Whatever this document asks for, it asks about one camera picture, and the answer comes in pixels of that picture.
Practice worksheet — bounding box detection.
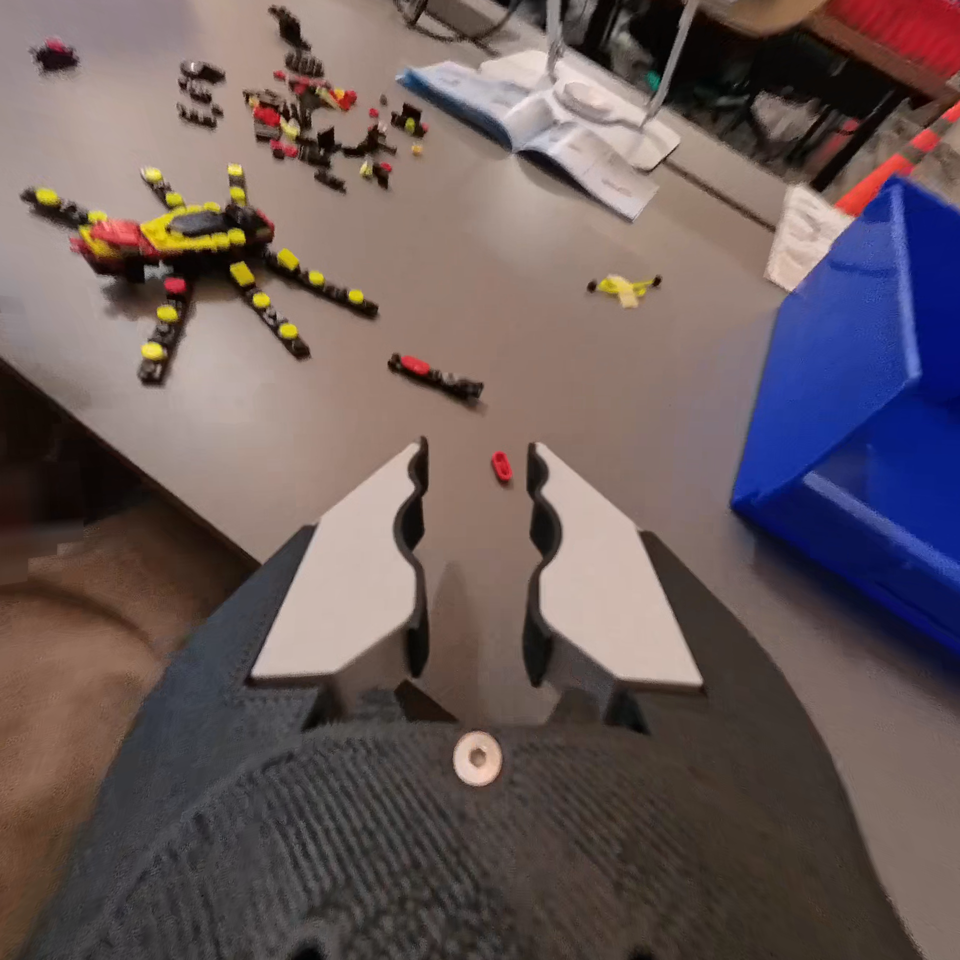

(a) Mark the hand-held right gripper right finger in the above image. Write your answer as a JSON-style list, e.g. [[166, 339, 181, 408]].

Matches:
[[522, 441, 705, 695]]

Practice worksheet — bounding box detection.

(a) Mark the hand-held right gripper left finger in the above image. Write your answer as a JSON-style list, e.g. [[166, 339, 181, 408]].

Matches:
[[249, 436, 432, 695]]

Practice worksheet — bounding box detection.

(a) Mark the black lego strip red tile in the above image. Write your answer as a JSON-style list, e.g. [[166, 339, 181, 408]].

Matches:
[[387, 352, 486, 406]]

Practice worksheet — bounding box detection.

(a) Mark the yellow black lego spider model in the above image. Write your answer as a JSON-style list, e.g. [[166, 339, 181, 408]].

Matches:
[[21, 163, 380, 385]]

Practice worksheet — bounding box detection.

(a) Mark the pile of lego pieces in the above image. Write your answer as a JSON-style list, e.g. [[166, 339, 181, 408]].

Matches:
[[176, 3, 430, 195]]

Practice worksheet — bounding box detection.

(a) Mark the red and black lego piece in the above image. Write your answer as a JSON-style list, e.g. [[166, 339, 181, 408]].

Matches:
[[30, 36, 81, 74]]

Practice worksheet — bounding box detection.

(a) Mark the blue plastic bin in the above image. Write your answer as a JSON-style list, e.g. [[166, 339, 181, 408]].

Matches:
[[731, 176, 960, 655]]

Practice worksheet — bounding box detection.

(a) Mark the white paper sheet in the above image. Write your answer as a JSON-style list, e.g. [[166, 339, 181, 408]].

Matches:
[[763, 183, 856, 294]]

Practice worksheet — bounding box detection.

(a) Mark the open instruction booklet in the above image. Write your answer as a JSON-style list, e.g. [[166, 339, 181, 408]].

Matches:
[[396, 60, 661, 224]]

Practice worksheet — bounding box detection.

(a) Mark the white monitor stand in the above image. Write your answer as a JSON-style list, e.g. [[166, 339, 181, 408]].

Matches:
[[480, 0, 702, 172]]

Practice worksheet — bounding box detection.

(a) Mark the brown wooden table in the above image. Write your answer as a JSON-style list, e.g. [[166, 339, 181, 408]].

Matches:
[[697, 0, 960, 196]]

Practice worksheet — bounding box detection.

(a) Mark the red ribbed object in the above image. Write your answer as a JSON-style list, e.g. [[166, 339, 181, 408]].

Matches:
[[821, 0, 960, 76]]

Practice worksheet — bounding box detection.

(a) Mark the yellow cord with black ends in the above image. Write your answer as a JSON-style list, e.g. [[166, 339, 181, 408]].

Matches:
[[587, 273, 664, 301]]

